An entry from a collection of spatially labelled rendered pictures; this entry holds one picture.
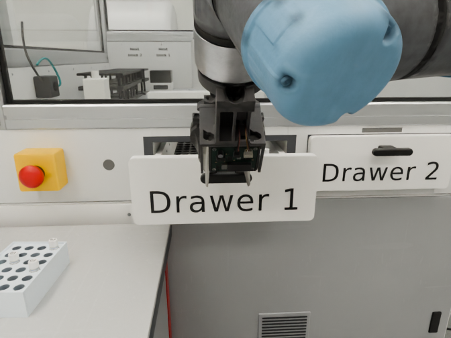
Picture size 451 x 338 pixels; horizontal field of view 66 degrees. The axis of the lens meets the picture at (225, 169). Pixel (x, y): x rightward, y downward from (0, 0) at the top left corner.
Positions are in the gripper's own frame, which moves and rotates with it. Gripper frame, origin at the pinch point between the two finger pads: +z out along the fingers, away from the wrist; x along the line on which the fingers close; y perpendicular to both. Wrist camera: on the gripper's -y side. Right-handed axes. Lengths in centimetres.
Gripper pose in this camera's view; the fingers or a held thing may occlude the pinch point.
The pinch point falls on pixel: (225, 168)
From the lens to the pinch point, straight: 52.0
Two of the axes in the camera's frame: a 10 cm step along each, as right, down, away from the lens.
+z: -0.3, 6.1, 8.0
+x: 10.0, -0.2, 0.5
